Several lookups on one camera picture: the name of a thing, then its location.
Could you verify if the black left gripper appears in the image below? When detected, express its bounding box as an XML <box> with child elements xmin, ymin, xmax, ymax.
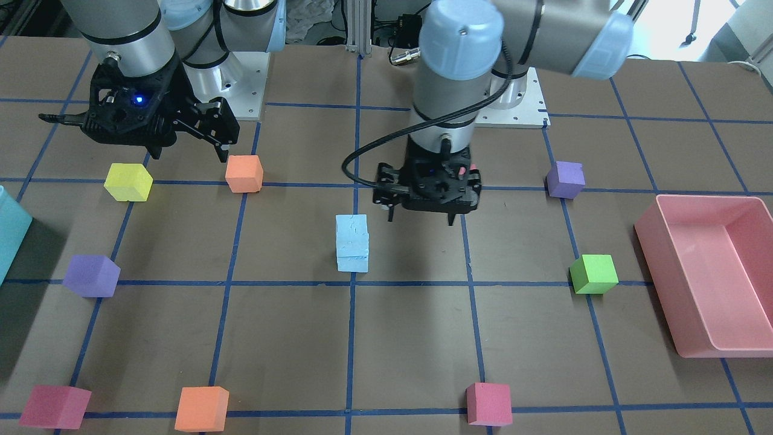
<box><xmin>372</xmin><ymin>138</ymin><xmax>481</xmax><ymax>227</ymax></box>

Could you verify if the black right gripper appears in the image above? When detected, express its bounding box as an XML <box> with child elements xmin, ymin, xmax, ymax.
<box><xmin>39</xmin><ymin>54</ymin><xmax>240</xmax><ymax>163</ymax></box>

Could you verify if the light blue block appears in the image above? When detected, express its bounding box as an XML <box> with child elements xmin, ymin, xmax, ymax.
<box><xmin>336</xmin><ymin>214</ymin><xmax>370</xmax><ymax>258</ymax></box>
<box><xmin>336</xmin><ymin>256</ymin><xmax>369</xmax><ymax>273</ymax></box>

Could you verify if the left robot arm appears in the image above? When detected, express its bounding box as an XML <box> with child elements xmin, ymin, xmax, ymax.
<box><xmin>341</xmin><ymin>1</ymin><xmax>634</xmax><ymax>225</ymax></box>

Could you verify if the dark pink block near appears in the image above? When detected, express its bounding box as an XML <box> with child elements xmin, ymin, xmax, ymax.
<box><xmin>458</xmin><ymin>164</ymin><xmax>477</xmax><ymax>179</ymax></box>

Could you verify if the orange block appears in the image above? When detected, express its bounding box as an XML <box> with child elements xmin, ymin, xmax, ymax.
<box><xmin>175</xmin><ymin>386</ymin><xmax>229</xmax><ymax>433</ymax></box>
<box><xmin>225</xmin><ymin>155</ymin><xmax>263</xmax><ymax>193</ymax></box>

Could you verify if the yellow block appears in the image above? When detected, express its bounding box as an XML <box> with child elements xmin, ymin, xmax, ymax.
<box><xmin>104</xmin><ymin>163</ymin><xmax>153</xmax><ymax>202</ymax></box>

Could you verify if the purple block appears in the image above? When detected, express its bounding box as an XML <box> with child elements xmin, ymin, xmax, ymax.
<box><xmin>546</xmin><ymin>161</ymin><xmax>586</xmax><ymax>200</ymax></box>
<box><xmin>62</xmin><ymin>254</ymin><xmax>121</xmax><ymax>298</ymax></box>

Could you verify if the green block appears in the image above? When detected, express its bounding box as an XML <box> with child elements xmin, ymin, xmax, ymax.
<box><xmin>569</xmin><ymin>254</ymin><xmax>620</xmax><ymax>294</ymax></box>

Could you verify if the cyan plastic bin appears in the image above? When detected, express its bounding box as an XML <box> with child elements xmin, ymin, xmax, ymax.
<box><xmin>1</xmin><ymin>185</ymin><xmax>33</xmax><ymax>284</ymax></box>

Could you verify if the pink plastic bin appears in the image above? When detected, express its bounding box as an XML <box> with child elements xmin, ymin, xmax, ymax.
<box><xmin>635</xmin><ymin>195</ymin><xmax>772</xmax><ymax>358</ymax></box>

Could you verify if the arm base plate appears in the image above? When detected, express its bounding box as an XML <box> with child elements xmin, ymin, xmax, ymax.
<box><xmin>185</xmin><ymin>52</ymin><xmax>271</xmax><ymax>121</ymax></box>
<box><xmin>476</xmin><ymin>67</ymin><xmax>551</xmax><ymax>129</ymax></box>

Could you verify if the aluminium frame post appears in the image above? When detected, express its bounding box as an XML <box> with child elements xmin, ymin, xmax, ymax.
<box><xmin>341</xmin><ymin>1</ymin><xmax>373</xmax><ymax>58</ymax></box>

